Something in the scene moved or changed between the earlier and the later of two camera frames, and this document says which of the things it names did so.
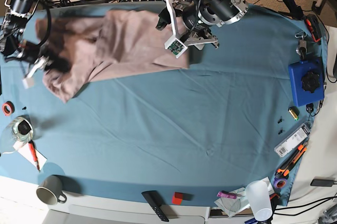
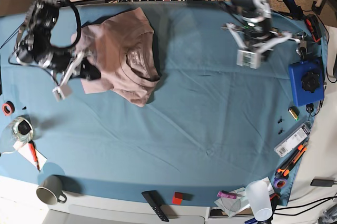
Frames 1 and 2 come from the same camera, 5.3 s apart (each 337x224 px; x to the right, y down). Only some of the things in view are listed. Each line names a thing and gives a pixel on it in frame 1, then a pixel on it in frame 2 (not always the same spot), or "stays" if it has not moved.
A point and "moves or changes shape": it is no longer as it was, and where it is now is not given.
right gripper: (33, 53) -> (88, 71)
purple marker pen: (224, 193) stays
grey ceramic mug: (50, 191) stays
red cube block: (176, 198) stays
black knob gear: (310, 82) stays
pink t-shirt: (84, 47) moves or changes shape
